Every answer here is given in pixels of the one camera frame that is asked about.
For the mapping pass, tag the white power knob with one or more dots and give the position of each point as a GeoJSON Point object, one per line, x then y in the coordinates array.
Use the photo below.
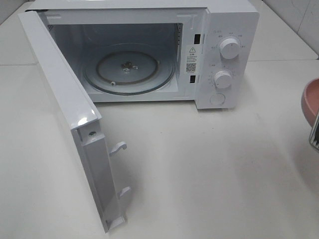
{"type": "Point", "coordinates": [229, 47]}

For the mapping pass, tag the pink plate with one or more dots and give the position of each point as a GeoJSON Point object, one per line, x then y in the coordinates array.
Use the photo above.
{"type": "Point", "coordinates": [310, 101]}

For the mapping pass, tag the round door release button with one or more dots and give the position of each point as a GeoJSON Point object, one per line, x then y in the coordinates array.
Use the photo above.
{"type": "Point", "coordinates": [217, 99]}

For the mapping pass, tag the white timer knob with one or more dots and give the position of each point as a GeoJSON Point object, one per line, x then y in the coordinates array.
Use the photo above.
{"type": "Point", "coordinates": [223, 79]}

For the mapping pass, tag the white microwave oven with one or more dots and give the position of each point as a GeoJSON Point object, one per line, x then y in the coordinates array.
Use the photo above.
{"type": "Point", "coordinates": [143, 50]}

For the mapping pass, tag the white microwave door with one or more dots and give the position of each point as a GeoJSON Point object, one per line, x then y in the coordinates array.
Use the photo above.
{"type": "Point", "coordinates": [80, 119]}

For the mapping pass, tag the glass turntable plate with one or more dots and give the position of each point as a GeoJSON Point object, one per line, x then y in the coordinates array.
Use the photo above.
{"type": "Point", "coordinates": [128, 72]}

